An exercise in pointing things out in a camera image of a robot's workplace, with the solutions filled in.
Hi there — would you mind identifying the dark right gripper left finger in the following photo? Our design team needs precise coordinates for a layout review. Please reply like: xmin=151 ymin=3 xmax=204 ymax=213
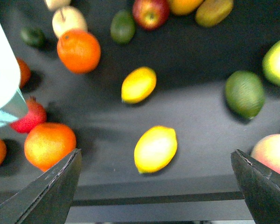
xmin=0 ymin=149 xmax=82 ymax=224

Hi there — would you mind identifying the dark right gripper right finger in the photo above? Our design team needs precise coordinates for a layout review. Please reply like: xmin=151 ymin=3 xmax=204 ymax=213
xmin=231 ymin=150 xmax=280 ymax=224

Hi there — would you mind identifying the light blue plastic basket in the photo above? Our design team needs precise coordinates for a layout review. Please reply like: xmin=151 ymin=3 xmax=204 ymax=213
xmin=0 ymin=24 xmax=28 ymax=128

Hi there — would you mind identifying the yellow lemon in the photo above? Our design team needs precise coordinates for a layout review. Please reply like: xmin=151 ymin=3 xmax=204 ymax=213
xmin=134 ymin=126 xmax=178 ymax=174
xmin=121 ymin=66 xmax=157 ymax=104

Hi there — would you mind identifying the black shelf board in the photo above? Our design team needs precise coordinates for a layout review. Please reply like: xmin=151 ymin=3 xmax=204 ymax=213
xmin=0 ymin=0 xmax=280 ymax=223

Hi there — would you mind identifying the pink yellow mango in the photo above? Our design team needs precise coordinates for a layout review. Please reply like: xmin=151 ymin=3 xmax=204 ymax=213
xmin=251 ymin=134 xmax=280 ymax=174

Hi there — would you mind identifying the orange near left finger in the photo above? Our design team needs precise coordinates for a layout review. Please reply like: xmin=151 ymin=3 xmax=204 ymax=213
xmin=24 ymin=122 xmax=77 ymax=172

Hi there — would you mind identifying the red pomegranate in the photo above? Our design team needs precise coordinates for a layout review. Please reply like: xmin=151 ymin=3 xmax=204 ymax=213
xmin=9 ymin=97 xmax=47 ymax=133

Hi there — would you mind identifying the large green avocado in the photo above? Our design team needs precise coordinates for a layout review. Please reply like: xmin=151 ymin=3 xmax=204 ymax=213
xmin=225 ymin=70 xmax=265 ymax=119

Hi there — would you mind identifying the orange behind basket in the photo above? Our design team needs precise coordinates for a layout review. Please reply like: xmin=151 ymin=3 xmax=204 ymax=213
xmin=16 ymin=57 xmax=31 ymax=89

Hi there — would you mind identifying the green yellow mango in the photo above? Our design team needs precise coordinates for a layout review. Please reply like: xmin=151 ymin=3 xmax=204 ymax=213
xmin=262 ymin=40 xmax=280 ymax=86

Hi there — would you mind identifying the large orange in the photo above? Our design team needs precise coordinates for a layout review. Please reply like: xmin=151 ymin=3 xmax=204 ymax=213
xmin=57 ymin=29 xmax=101 ymax=74

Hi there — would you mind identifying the small dark green lime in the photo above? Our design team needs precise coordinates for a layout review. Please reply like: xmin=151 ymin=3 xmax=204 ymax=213
xmin=20 ymin=27 xmax=46 ymax=48

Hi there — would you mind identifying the pale cream apple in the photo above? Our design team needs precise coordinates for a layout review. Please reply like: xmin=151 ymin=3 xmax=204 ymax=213
xmin=52 ymin=6 xmax=88 ymax=39
xmin=44 ymin=0 xmax=71 ymax=11

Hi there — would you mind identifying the olive brown fruit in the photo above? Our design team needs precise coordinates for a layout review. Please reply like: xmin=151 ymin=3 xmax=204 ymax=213
xmin=195 ymin=0 xmax=234 ymax=28

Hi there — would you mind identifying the orange fruit at top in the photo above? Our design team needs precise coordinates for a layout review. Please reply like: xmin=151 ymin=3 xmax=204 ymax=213
xmin=168 ymin=0 xmax=203 ymax=16

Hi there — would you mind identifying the red apple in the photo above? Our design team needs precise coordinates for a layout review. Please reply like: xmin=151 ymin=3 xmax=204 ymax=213
xmin=132 ymin=0 xmax=170 ymax=31

